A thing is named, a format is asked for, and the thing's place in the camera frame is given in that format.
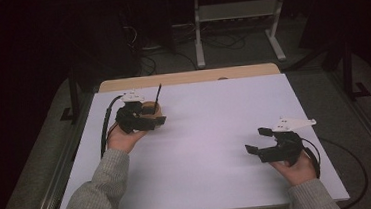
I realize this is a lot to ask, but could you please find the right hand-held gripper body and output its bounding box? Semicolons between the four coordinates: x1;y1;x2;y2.
254;114;321;170

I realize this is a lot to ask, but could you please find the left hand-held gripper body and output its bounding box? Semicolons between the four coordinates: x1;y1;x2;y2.
112;88;160;136

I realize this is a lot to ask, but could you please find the brown cup with animal figure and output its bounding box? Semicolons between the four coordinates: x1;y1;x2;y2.
137;99;165;132

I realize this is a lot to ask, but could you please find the thin black makeup brush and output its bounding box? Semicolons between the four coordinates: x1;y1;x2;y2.
151;82;165;116

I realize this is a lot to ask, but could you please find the person's left hand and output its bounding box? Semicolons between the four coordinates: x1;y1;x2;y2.
105;119;152;156

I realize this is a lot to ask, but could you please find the person's right hand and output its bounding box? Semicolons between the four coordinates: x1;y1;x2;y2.
269;156;318;189

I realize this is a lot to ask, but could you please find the black metal stand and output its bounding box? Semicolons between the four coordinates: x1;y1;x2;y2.
55;68;83;126
339;38;371;102

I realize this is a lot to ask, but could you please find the white metal stand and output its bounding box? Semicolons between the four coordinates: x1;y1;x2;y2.
190;0;293;70

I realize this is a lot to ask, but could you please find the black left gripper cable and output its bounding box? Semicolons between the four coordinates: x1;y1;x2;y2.
95;93;128;159

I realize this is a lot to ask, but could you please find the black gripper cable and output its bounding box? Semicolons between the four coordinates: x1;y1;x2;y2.
95;93;128;159
300;131;371;209

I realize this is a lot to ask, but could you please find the tangle of black floor cables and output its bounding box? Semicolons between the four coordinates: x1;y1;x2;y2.
118;0;249;78

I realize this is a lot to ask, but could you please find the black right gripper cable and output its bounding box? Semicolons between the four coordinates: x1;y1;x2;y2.
300;131;371;209

